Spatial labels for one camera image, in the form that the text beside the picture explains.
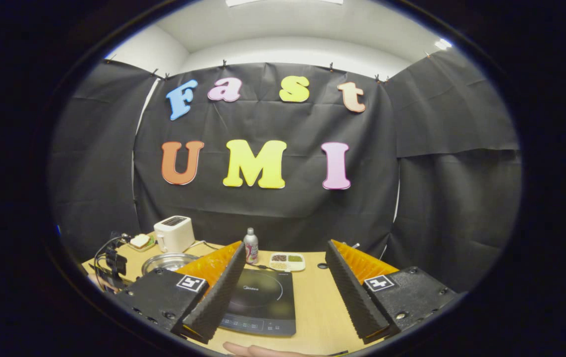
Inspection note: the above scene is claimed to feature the white divided bean tray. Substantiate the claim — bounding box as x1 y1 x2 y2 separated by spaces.
269 252 306 272

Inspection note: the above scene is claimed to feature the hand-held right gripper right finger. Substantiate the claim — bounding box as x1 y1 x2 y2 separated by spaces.
325 240 457 345

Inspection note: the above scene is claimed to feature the long ceiling light panel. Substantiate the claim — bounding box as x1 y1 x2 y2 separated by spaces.
226 0 343 7

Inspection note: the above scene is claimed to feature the small green plate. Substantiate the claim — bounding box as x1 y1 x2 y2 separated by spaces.
127 236 156 252

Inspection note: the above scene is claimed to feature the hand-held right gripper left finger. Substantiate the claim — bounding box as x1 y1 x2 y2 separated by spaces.
106 241 245 345

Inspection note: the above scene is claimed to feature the white toaster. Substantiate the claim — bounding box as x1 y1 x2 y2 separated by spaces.
154 216 196 253

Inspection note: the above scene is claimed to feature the black cooktop power cable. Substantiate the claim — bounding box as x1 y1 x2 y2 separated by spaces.
203 241 278 271

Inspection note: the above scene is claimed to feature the black backdrop cloth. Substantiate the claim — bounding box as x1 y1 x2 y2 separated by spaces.
48 47 522 293

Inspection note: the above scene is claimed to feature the black induction cooktop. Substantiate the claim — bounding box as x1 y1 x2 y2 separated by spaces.
219 268 297 337

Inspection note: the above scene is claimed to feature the stainless steel pot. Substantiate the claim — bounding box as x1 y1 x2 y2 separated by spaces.
141 252 200 276

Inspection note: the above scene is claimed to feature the silver printed drink bottle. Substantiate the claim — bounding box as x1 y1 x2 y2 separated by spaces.
243 228 259 265

